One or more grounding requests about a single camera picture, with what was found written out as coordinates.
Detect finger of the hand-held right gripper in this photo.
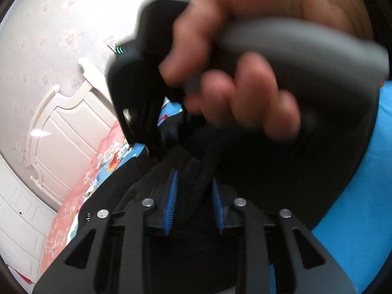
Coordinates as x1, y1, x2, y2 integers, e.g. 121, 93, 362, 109
139, 98, 164, 157
116, 104, 138, 146

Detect black pants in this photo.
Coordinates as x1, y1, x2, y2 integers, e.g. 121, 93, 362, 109
78, 81, 382, 294

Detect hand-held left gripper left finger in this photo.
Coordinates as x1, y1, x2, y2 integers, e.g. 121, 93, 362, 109
32, 168, 180, 294

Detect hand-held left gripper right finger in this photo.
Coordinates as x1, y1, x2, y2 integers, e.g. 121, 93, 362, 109
211, 178, 359, 294

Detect white wardrobe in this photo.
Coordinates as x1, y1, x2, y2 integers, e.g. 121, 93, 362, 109
0, 156, 59, 282

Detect blue cartoon printed bedsheet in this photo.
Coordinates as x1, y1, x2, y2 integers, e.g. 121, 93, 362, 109
61, 80, 392, 294

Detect white wooden headboard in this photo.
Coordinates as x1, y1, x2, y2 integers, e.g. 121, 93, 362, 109
26, 58, 129, 212

